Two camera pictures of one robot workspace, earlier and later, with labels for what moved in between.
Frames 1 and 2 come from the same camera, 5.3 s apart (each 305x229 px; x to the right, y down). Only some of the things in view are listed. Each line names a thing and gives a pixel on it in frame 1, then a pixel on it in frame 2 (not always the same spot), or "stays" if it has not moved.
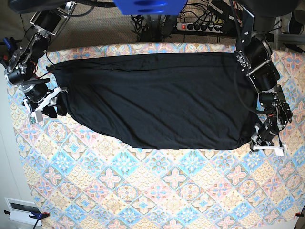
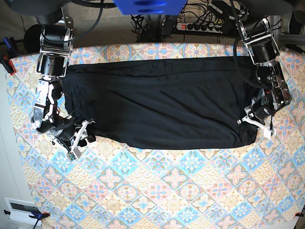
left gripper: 38,97 to 73,133
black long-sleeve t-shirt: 192,101 stays
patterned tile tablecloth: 75,178 stays
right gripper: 266,137 to 259,112
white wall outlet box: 20,209 stays
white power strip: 199,27 stays
